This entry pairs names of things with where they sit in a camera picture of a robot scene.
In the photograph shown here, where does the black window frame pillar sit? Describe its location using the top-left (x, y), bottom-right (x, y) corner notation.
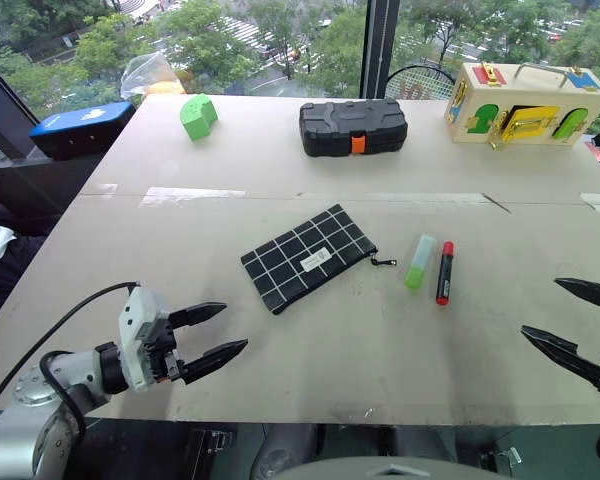
top-left (359, 0), bottom-right (402, 100)

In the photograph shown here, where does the badminton racket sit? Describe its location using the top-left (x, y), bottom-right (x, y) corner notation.
top-left (384, 64), bottom-right (457, 102)

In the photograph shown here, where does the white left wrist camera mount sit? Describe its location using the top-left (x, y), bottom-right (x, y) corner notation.
top-left (118, 286), bottom-right (171, 393)

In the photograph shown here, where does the wooden lock puzzle box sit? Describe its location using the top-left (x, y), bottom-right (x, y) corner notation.
top-left (442, 61), bottom-right (600, 152)

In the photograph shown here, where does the clear plastic bag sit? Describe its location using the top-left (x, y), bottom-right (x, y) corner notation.
top-left (119, 51), bottom-right (187, 102)

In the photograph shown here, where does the red black marker pen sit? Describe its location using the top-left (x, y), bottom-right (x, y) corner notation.
top-left (434, 240), bottom-right (456, 307)

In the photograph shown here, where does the black orange-latch tool case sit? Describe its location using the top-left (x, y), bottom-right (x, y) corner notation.
top-left (298, 99), bottom-right (410, 158)

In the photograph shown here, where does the blue box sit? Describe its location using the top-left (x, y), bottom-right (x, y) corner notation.
top-left (28, 101), bottom-right (137, 162)

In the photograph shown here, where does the green foam block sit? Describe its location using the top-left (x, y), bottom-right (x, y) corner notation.
top-left (179, 93), bottom-right (220, 143)

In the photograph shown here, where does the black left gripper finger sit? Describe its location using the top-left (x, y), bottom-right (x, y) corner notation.
top-left (169, 301), bottom-right (228, 331)
top-left (181, 338), bottom-right (250, 386)

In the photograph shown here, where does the green highlighter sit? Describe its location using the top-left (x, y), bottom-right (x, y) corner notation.
top-left (404, 233), bottom-right (439, 292)

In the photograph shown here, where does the grey rounded robot torso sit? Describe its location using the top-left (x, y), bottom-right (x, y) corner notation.
top-left (278, 455), bottom-right (487, 480)

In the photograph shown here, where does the black grid pencil pouch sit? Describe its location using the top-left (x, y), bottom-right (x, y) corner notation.
top-left (240, 203), bottom-right (398, 317)

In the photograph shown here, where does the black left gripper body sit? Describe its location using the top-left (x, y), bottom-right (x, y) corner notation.
top-left (137, 312), bottom-right (187, 387)

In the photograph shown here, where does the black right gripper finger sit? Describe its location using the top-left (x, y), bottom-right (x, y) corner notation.
top-left (554, 277), bottom-right (600, 310)
top-left (520, 324), bottom-right (600, 397)

